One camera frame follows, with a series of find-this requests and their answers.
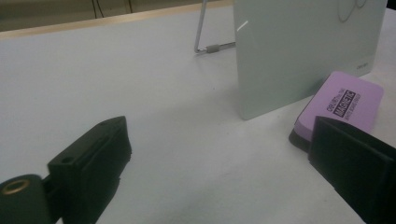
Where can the pale green glass whiteboard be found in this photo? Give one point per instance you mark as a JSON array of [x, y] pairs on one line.
[[295, 56]]

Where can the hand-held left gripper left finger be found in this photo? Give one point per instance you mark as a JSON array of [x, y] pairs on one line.
[[90, 168]]

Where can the metal chair leg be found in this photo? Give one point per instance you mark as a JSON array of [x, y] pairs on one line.
[[212, 48]]

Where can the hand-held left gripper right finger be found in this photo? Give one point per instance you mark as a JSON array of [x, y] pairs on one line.
[[351, 168]]

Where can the light wooden table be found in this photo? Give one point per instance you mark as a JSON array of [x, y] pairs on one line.
[[93, 22]]

